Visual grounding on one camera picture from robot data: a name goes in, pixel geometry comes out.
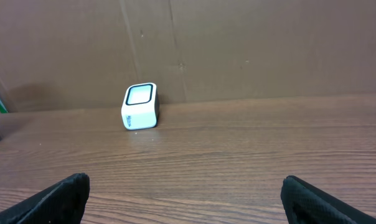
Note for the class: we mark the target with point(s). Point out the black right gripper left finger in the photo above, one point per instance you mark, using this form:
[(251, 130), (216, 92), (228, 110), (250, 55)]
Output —
[(63, 202)]

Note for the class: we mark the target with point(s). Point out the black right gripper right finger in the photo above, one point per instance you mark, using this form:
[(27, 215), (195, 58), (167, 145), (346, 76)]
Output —
[(304, 203)]

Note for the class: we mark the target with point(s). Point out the white barcode scanner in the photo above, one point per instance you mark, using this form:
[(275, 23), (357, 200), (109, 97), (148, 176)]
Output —
[(140, 108)]

